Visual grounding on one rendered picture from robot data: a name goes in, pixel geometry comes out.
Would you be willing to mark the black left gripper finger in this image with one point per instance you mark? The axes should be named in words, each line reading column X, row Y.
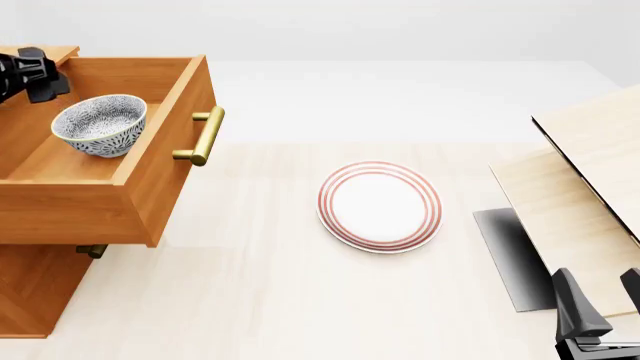
column 31, row 51
column 47, row 90

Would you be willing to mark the wooden cabinet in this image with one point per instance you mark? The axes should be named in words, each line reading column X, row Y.
column 35, row 288

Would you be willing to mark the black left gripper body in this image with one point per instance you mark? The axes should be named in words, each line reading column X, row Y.
column 36, row 71

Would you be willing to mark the white plate with red rings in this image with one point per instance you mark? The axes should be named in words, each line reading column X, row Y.
column 380, row 208

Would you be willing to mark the pale wooden slat tray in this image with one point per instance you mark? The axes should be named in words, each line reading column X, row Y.
column 565, row 210

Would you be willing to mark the wooden drawer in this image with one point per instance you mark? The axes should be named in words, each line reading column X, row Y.
column 75, row 213

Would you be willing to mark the blue patterned white bowl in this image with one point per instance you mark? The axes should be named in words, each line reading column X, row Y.
column 102, row 129

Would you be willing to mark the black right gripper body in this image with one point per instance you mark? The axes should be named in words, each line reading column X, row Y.
column 595, row 348

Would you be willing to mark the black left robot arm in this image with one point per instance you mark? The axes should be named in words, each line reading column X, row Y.
column 6, row 77

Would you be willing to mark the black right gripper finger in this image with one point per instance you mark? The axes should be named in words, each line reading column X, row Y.
column 575, row 307
column 632, row 288

